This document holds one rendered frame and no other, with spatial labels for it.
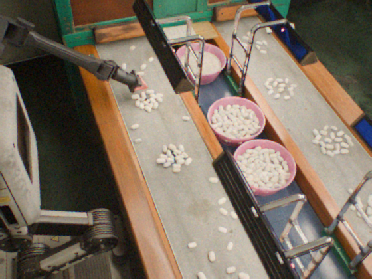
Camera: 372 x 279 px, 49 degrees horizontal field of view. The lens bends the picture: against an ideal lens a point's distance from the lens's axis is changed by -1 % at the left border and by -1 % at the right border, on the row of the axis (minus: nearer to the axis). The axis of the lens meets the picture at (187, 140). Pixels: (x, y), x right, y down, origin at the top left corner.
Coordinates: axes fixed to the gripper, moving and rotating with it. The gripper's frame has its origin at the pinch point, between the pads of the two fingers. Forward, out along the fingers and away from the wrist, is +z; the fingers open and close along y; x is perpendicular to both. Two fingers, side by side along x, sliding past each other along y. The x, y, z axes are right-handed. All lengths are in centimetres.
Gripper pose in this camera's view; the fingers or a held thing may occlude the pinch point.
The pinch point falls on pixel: (146, 87)
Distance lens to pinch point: 201.5
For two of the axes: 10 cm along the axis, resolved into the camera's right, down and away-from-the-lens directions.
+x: -6.5, 6.4, 4.1
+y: -3.5, -7.3, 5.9
